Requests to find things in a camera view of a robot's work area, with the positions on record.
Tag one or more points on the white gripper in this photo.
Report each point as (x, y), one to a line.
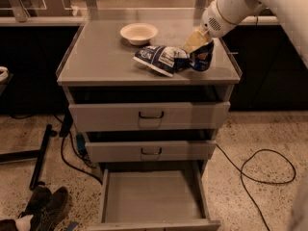
(216, 22)

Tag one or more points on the blue pepsi can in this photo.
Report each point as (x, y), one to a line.
(201, 58)

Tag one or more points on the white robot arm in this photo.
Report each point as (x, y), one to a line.
(291, 14)

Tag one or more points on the grey top drawer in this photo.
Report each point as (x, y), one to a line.
(98, 109)

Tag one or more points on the grey drawer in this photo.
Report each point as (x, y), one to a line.
(125, 146)
(153, 196)
(98, 109)

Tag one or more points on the grey drawer cabinet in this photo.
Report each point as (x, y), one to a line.
(101, 57)

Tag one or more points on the grey middle drawer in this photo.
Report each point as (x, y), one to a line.
(125, 146)

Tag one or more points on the grey bottom drawer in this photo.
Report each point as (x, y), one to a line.
(153, 196)

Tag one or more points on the blue white chip bag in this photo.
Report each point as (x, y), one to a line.
(165, 60)

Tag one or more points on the white paper bowl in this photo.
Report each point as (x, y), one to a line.
(139, 33)

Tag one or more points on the white object at left edge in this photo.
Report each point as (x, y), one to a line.
(4, 74)

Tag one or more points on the black metal stand base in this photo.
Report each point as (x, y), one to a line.
(38, 155)

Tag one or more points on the dark right shoe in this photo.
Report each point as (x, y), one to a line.
(51, 211)

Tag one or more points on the dark shoe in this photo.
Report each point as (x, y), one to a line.
(39, 205)
(51, 211)

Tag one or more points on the blue tape on floor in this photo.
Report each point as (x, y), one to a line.
(71, 226)

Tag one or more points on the dark left shoe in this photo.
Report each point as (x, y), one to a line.
(39, 205)

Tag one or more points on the black top drawer handle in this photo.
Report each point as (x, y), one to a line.
(151, 116)

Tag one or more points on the black drawer handle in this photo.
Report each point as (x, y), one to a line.
(151, 152)
(151, 116)

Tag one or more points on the black middle drawer handle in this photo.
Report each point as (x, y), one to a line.
(151, 152)

